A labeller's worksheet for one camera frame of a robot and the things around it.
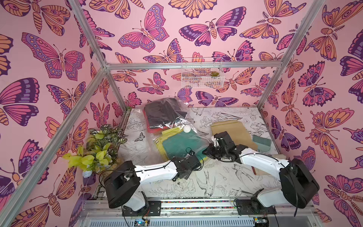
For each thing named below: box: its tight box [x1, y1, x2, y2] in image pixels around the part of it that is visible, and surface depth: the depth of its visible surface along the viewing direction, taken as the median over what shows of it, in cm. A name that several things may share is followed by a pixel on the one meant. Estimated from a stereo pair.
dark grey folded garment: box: [145, 98, 188, 128], surface depth 105 cm
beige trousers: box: [210, 119, 258, 151], surface depth 108 cm
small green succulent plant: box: [209, 70, 220, 77], surface depth 94 cm
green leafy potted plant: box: [62, 123, 128, 178], surface depth 73 cm
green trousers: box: [162, 130, 210, 161], surface depth 93 cm
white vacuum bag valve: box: [182, 124, 191, 133], surface depth 99 cm
